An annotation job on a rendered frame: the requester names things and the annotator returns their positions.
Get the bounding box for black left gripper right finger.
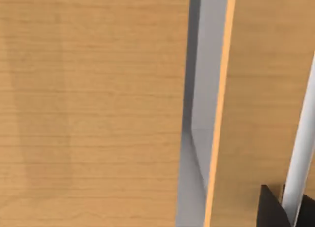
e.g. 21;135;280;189
294;193;315;227

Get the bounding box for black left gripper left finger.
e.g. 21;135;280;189
255;184;294;227

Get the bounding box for wooden door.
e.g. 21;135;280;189
0;0;192;227
202;0;315;227

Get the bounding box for wooden cupboard with grey inside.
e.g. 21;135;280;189
175;0;230;227

